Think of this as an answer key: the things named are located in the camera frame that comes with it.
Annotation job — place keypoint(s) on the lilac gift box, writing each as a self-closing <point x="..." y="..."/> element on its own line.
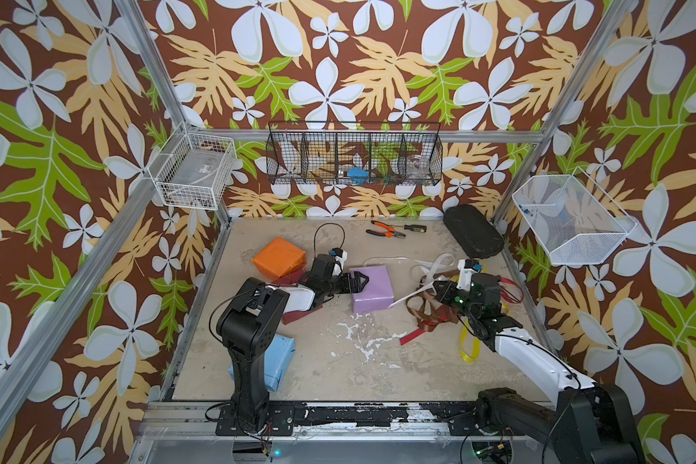
<point x="378" y="293"/>

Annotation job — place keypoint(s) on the red ribbon bow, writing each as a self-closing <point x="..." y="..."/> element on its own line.
<point x="511" y="294"/>

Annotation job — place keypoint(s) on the white mesh basket right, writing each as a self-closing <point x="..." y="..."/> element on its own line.
<point x="575" y="221"/>

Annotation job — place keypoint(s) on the black wire basket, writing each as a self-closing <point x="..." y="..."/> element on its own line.
<point x="393" y="153"/>

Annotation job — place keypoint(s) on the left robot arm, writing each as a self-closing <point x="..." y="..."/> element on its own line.
<point x="250" y="318"/>

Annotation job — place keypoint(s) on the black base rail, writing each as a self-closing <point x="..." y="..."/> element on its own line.
<point x="288" y="418"/>

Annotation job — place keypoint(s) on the orange gift box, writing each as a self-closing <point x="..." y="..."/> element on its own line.
<point x="280" y="258"/>

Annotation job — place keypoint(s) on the orange handled pliers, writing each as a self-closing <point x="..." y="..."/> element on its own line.
<point x="394" y="231"/>

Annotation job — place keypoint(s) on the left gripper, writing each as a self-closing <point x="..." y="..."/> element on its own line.
<point x="356" y="286"/>

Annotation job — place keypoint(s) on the blue item in basket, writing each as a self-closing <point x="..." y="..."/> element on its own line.
<point x="358" y="176"/>

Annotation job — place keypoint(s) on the black oval case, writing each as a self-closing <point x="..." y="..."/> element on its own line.
<point x="473" y="232"/>

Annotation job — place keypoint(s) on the yellow ribbon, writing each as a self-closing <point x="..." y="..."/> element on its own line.
<point x="469" y="346"/>

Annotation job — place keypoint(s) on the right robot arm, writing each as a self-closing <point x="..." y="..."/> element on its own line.
<point x="588" y="422"/>

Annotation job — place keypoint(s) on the white wire basket left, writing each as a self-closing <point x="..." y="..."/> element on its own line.
<point x="192" y="169"/>

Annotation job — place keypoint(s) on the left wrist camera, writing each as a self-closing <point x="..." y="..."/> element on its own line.
<point x="339" y="257"/>

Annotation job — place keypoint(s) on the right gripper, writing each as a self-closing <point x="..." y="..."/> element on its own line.
<point x="446" y="293"/>

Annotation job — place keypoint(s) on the magenta gift box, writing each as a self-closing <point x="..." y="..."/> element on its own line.
<point x="298" y="313"/>

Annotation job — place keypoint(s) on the blue gift box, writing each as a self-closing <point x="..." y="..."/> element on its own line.
<point x="277" y="359"/>

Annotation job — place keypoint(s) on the brown ribbon bow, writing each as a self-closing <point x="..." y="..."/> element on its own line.
<point x="428" y="312"/>

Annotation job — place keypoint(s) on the white ribbon bow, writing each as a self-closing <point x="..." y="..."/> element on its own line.
<point x="443" y="263"/>

